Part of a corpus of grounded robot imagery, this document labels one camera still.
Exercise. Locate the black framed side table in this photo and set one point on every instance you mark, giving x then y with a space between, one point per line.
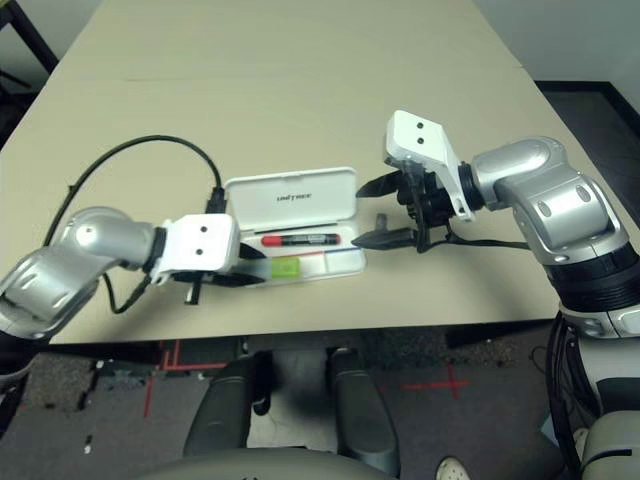
30 35

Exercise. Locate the white plastic pencil case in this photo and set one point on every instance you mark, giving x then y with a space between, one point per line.
295 192

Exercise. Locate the red black whiteboard marker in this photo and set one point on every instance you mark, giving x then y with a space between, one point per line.
300 239

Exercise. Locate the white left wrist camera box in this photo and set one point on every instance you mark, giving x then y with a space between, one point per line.
200 240

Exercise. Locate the red floor tape lines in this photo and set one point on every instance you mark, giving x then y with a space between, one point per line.
172 367

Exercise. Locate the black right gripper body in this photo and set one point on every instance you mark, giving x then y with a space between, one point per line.
435 202

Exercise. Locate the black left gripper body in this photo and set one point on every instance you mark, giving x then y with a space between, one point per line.
192 287

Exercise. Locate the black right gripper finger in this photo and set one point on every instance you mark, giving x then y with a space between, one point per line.
387 239
382 186

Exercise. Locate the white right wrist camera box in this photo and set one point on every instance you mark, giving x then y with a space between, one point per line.
415 137

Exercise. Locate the grey robot leg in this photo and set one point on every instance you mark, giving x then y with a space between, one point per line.
360 407
225 407

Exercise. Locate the small dark grey block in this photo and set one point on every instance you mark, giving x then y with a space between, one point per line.
381 221

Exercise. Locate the white shoe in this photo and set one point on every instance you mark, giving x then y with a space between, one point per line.
452 470

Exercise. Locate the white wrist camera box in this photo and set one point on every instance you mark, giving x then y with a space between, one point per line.
415 137
200 240

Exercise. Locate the grey robot right leg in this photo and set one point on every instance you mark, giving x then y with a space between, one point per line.
360 407

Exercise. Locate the red floor tape cross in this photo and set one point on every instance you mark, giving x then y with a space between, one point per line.
452 384

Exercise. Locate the grey robot torso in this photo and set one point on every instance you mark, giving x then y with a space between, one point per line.
250 467

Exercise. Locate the grey robot left leg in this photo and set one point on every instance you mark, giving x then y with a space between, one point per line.
225 407

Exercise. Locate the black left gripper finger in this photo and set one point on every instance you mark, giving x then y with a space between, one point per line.
242 280
251 252

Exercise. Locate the black tripod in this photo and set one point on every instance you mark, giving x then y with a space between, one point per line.
15 80

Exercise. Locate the white eraser with green cap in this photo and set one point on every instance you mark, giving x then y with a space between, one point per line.
286 268

